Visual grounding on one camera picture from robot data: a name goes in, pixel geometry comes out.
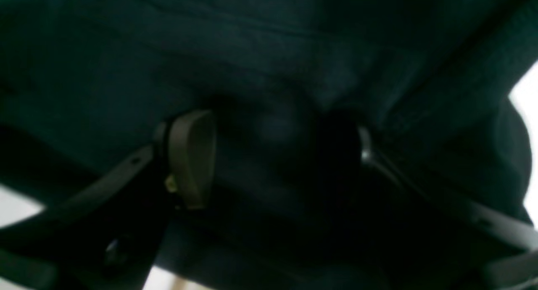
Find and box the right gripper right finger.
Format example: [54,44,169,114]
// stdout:
[319,113,537,290]

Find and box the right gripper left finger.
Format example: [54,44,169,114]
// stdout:
[1,110,217,290]

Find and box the black graphic T-shirt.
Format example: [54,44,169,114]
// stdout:
[1,0,537,290]

